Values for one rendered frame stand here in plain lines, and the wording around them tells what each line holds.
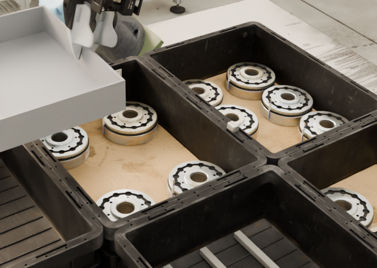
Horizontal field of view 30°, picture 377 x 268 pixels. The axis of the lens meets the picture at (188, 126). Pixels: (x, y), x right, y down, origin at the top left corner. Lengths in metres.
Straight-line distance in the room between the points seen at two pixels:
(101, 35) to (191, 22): 0.96
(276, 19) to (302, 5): 1.79
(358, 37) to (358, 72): 1.76
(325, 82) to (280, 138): 0.15
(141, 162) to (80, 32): 0.31
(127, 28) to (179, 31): 0.40
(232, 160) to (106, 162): 0.23
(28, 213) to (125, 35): 0.55
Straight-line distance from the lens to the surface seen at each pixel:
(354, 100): 1.37
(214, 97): 1.40
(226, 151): 1.20
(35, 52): 1.16
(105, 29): 1.08
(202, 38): 1.46
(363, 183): 1.29
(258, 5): 2.16
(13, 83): 1.09
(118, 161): 1.27
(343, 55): 1.95
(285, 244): 1.14
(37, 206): 1.19
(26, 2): 3.22
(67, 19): 1.07
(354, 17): 3.84
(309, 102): 1.41
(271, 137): 1.35
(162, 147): 1.30
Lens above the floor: 1.61
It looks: 35 degrees down
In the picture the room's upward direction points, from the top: 4 degrees clockwise
